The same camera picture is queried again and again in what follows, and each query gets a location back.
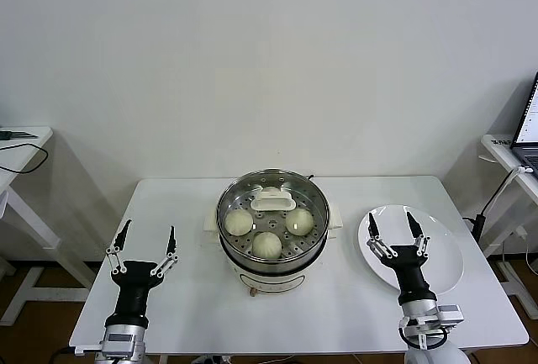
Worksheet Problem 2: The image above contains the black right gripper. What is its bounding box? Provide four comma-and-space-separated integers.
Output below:
365, 210, 438, 305

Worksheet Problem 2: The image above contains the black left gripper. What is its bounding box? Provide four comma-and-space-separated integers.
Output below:
104, 219, 181, 330

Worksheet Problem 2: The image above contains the glass lid with white handle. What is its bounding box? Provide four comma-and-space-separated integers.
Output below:
216, 168, 331, 262

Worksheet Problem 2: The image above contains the stainless steel steamer basket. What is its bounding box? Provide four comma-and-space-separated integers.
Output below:
216, 169, 331, 266

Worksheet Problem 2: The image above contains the steel steamer pot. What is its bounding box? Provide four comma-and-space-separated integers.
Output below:
203, 199, 345, 298

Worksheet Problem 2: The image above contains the white round plate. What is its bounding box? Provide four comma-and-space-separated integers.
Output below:
357, 203, 466, 297

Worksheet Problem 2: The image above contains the grey open laptop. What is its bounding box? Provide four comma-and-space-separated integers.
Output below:
509, 70, 538, 174

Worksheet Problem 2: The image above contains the black laptop charging cable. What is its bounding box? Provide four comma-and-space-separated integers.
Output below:
462, 164, 531, 243

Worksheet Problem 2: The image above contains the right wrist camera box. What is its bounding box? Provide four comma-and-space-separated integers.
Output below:
436, 304, 466, 330

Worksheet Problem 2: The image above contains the white charger cable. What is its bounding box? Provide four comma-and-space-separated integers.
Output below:
491, 224, 531, 256

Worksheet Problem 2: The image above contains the black looped cable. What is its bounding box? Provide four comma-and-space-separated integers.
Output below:
0, 141, 50, 174

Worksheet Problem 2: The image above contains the black left camera cable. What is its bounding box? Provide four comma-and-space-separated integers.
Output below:
48, 346, 77, 364

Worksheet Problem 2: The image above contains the white side table with cable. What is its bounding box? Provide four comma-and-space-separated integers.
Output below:
0, 125, 102, 326

